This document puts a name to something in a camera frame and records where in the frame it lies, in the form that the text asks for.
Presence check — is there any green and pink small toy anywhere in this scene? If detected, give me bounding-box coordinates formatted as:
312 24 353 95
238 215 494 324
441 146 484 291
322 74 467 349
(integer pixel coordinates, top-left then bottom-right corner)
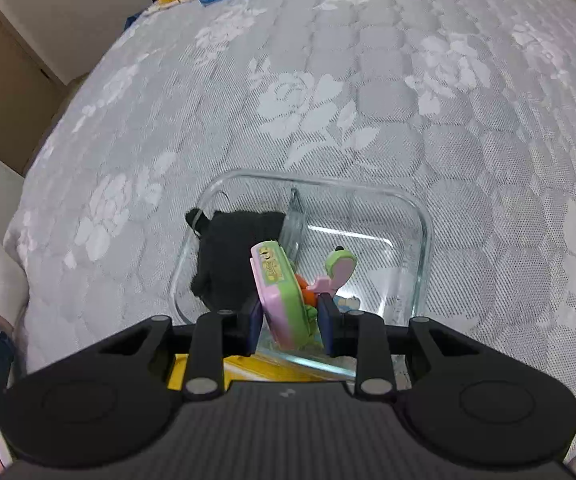
313 246 360 306

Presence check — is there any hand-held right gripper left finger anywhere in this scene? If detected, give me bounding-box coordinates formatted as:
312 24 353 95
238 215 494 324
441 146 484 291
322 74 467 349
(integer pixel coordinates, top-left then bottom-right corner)
97 302 265 403

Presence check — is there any grey floral quilt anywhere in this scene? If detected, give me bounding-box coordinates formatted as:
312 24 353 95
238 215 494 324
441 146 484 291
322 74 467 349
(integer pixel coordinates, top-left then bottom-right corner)
5 0 576 461

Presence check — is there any black cloth pouch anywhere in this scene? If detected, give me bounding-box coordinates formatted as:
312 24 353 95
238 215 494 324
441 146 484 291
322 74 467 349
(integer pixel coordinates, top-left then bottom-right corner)
185 207 286 313

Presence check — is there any yellow cloth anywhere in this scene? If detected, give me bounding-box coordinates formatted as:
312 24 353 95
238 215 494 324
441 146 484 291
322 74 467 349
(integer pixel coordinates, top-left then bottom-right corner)
165 352 289 392

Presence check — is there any pink and green toy case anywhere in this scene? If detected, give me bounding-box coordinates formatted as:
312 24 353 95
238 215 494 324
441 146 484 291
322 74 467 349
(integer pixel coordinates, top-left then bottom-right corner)
249 240 319 350

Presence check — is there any orange toy piece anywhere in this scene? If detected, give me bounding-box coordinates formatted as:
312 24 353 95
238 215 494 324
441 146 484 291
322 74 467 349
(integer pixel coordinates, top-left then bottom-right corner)
295 275 319 307

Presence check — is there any clear glass container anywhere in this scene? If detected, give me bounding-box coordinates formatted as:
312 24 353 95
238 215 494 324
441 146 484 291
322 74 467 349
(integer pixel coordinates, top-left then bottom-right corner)
169 169 431 380

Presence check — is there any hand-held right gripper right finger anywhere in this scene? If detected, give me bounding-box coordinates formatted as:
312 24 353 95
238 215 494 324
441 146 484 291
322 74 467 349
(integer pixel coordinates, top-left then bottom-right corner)
317 294 490 403

